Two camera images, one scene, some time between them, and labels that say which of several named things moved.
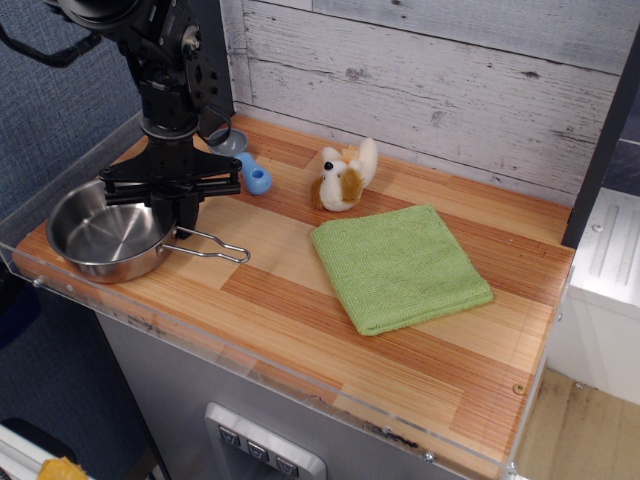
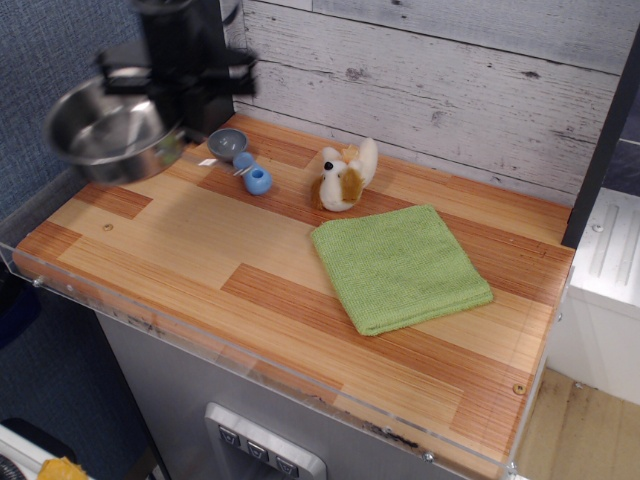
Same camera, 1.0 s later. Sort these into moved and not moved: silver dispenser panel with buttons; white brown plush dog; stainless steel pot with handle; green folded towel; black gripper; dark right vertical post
Moved: stainless steel pot with handle; black gripper
Not moved: dark right vertical post; white brown plush dog; green folded towel; silver dispenser panel with buttons
